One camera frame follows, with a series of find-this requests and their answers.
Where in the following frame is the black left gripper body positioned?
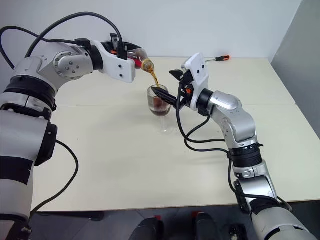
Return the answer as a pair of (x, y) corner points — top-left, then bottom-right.
(101, 33), (129, 60)

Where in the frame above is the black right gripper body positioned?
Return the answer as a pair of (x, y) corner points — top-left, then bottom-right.
(175, 70), (195, 110)

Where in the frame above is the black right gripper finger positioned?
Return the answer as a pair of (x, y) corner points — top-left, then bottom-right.
(168, 69), (185, 81)
(150, 86), (179, 106)

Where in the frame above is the clear bottle with brown drink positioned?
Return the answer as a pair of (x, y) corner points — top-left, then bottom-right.
(128, 48), (156, 75)

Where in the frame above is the clear wine glass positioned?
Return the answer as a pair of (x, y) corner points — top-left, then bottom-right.
(146, 84), (175, 135)

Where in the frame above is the red and black screwdriver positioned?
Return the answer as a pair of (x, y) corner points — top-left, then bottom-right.
(204, 53), (231, 63)

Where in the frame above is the dark rounded housing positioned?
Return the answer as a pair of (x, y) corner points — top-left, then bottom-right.
(193, 211), (224, 240)
(130, 216), (165, 240)

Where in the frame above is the small black studded block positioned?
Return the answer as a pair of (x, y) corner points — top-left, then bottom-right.
(228, 222), (247, 240)

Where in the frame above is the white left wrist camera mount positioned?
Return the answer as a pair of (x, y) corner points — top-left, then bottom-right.
(90, 39), (137, 84)

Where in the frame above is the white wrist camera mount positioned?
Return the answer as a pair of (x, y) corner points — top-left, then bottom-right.
(90, 39), (137, 84)
(181, 52), (211, 112)

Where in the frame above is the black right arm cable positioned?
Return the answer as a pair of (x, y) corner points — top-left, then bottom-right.
(175, 83), (293, 213)

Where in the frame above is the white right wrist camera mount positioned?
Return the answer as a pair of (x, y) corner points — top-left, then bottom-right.
(181, 52), (211, 112)

